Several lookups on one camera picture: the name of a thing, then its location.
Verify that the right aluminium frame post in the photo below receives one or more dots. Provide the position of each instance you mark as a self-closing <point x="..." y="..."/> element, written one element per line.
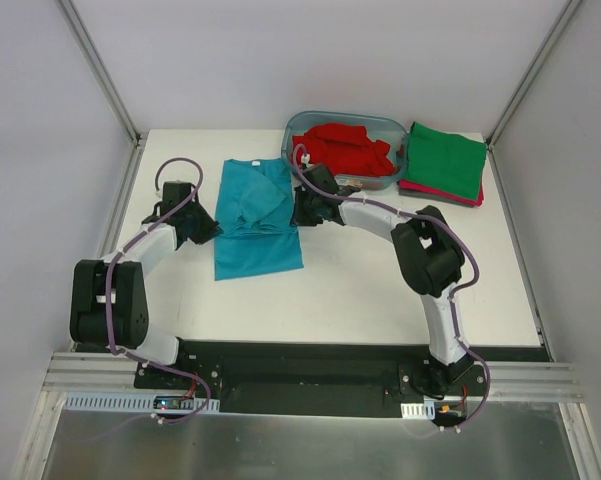
<point x="556" y="32"/>

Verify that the white cable duct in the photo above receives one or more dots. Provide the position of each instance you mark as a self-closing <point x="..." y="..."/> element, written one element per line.
<point x="418" y="411"/>
<point x="139" y="403"/>

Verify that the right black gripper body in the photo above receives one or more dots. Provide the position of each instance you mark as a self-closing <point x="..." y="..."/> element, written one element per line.
<point x="302" y="211"/>

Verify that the left white cable duct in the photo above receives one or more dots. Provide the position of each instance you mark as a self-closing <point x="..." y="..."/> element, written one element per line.
<point x="139" y="403"/>

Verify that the red t shirt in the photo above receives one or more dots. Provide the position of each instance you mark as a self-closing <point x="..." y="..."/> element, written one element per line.
<point x="347" y="150"/>

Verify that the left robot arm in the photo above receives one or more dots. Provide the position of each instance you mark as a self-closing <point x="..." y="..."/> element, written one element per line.
<point x="109" y="306"/>

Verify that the teal t shirt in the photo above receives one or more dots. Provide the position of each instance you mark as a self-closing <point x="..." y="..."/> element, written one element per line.
<point x="254" y="209"/>

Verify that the clear blue plastic bin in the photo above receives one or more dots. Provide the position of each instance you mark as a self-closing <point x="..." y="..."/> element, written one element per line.
<point x="378" y="128"/>

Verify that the left aluminium table rail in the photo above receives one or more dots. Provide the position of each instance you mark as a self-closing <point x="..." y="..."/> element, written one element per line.
<point x="121" y="195"/>

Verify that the folded green t shirt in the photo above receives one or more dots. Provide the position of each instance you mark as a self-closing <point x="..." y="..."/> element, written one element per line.
<point x="445" y="160"/>

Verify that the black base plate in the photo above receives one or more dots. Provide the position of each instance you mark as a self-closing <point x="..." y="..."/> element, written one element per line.
<point x="364" y="381"/>

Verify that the aluminium frame post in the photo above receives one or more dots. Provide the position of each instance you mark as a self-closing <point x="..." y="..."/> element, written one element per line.
<point x="556" y="32"/>
<point x="87" y="46"/>

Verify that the left aluminium frame post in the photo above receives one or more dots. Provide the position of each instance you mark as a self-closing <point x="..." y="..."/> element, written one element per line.
<point x="87" y="46"/>

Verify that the right aluminium table rail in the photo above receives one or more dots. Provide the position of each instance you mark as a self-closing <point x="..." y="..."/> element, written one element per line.
<point x="522" y="264"/>

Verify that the right white cable duct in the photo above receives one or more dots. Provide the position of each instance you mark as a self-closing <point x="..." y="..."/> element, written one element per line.
<point x="418" y="411"/>

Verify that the folded pink t shirt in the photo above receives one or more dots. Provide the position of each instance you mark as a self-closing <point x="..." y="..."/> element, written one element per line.
<point x="440" y="192"/>

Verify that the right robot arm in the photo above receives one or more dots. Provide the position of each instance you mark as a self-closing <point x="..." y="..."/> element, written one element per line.
<point x="430" y="257"/>

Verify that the aluminium table rail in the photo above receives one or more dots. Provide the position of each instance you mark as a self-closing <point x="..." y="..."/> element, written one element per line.
<point x="121" y="195"/>
<point x="522" y="264"/>

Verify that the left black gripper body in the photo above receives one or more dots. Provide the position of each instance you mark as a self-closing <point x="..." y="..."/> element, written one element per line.
<point x="203" y="225"/>

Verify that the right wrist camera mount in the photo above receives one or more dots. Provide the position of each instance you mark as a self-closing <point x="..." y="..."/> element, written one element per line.
<point x="305" y="161"/>

